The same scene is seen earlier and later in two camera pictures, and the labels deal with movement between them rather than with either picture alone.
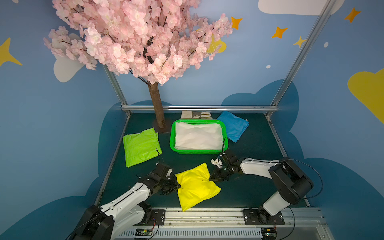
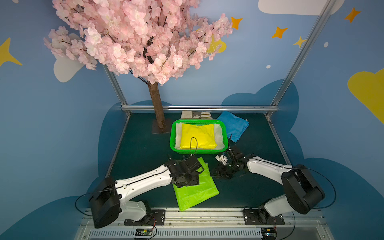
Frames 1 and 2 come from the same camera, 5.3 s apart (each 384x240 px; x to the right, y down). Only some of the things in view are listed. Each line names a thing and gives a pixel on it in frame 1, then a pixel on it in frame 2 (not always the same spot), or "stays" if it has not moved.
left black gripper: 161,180 to 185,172
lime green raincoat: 140,147 to 188,196
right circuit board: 268,233 stays
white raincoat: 198,136 stays
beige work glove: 188,114 stays
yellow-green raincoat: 196,188 to 200,136
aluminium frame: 225,224 stays
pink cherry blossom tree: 154,40 stays
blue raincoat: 236,126 stays
